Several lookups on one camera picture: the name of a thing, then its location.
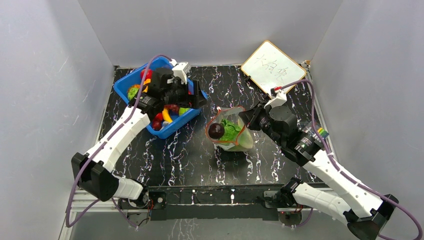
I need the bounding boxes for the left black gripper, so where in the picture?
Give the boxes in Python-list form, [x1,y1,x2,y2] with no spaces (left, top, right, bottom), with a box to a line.
[162,79,207,110]

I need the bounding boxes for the green toy lettuce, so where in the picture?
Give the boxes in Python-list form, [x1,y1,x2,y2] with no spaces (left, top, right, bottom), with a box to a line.
[215,119,254,152]

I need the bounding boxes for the clear zip top bag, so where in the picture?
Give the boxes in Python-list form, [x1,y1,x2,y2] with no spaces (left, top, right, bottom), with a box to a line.
[205,106,254,152]

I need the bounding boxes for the dark toy plum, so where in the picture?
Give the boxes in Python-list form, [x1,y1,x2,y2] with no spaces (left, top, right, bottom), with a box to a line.
[207,123,225,140]

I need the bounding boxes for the green toy custard apple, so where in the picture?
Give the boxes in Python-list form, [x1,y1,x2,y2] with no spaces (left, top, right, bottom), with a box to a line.
[127,84,140,101]

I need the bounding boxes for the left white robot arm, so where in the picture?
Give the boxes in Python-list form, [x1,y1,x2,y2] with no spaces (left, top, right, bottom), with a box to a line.
[71,67,207,208]

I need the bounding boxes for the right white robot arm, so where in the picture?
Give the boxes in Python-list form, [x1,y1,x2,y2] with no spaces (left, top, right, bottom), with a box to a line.
[238,103,398,240]

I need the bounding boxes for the small green toy lime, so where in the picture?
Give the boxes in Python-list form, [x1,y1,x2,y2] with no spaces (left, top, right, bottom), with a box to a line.
[178,107,190,116]

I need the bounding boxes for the toy purple grapes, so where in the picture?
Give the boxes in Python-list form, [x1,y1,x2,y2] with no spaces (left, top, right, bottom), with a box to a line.
[164,104,180,115]

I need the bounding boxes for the blue plastic bin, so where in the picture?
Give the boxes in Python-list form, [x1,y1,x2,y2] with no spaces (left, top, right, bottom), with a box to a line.
[113,56,202,139]

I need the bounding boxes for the small yellow toy banana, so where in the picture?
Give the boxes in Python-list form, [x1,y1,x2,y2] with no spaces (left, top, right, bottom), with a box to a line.
[161,107,173,123]

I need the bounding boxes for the white dry-erase board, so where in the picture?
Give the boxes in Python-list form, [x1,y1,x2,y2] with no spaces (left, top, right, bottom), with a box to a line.
[240,40,307,95]

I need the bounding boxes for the yellow toy bell pepper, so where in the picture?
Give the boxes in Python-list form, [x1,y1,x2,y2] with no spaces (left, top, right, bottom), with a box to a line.
[142,78,151,93]

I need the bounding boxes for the red toy pomegranate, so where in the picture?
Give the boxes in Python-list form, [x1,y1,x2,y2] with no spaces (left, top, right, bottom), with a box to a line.
[140,69,153,80]

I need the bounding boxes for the pack of coloured markers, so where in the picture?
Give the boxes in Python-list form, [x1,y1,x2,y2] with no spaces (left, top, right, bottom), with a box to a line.
[303,122,329,140]

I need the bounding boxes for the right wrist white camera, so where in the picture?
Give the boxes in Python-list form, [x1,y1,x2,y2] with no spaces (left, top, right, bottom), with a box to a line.
[264,86,287,109]

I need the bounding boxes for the wrist white camera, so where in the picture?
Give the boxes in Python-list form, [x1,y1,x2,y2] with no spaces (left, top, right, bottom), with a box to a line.
[169,58,191,84]
[264,86,287,109]

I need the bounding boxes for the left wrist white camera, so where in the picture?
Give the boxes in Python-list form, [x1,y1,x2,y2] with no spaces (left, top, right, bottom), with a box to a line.
[169,58,191,84]

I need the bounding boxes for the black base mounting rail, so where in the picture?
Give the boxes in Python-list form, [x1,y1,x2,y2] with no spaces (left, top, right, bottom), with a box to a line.
[66,182,335,222]

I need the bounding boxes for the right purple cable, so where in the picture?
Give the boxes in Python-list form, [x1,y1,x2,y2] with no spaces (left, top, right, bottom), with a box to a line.
[273,78,424,240]

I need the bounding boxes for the purple cable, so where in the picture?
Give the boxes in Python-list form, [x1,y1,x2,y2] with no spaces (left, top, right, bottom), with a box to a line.
[64,54,173,229]
[273,78,424,240]

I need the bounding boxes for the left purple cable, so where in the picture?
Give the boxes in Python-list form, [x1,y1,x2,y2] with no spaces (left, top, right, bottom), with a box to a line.
[64,54,173,229]

